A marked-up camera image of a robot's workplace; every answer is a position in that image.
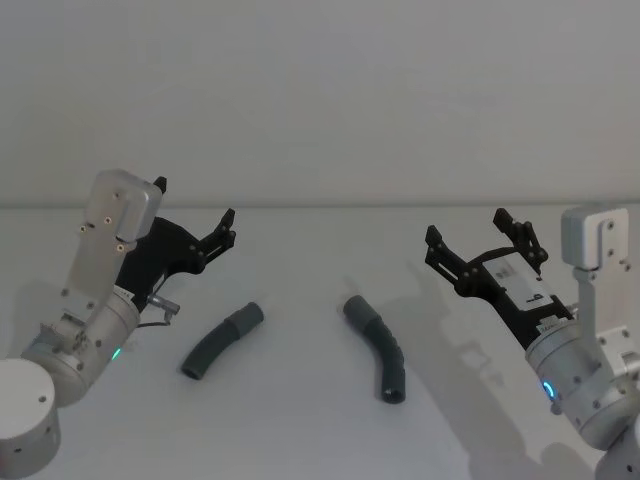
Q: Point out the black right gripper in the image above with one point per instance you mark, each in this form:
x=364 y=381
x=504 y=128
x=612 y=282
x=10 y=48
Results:
x=515 y=295

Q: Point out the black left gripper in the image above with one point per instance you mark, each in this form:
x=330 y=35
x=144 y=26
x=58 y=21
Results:
x=155 y=250

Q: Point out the dark grey curved tube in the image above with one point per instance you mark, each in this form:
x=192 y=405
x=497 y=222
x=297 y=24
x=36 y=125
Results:
x=210 y=345
x=385 y=345

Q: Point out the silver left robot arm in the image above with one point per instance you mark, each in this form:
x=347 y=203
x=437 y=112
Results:
x=95 y=320

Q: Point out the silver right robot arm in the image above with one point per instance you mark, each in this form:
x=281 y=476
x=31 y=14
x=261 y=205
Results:
x=575 y=360

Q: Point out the white table cloth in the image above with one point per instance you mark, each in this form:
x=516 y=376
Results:
x=300 y=430

